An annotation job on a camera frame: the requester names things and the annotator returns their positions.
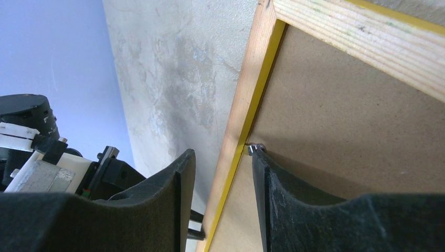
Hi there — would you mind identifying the brown backing board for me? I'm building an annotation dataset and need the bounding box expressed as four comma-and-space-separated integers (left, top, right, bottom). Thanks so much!
210, 26, 444, 251

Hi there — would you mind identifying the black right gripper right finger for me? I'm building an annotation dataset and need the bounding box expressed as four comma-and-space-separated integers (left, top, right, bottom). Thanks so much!
251, 150, 444, 251

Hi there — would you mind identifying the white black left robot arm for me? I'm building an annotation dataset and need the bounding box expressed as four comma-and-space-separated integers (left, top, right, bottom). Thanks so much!
1, 94, 205, 240

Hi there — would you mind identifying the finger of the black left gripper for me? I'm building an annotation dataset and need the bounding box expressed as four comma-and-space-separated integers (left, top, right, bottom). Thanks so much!
187, 210, 206, 241

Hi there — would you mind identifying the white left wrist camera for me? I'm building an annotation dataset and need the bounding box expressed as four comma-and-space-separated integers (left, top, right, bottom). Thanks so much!
5, 152, 93, 194

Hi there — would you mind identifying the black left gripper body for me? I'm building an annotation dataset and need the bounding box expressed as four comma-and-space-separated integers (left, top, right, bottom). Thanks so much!
75, 146, 146, 200

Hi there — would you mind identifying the yellow wooden picture frame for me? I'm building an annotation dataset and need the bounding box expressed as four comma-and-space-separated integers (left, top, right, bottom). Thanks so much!
196, 1, 444, 251

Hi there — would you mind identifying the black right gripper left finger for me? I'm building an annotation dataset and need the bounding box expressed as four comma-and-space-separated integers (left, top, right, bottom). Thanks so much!
1, 149, 196, 251

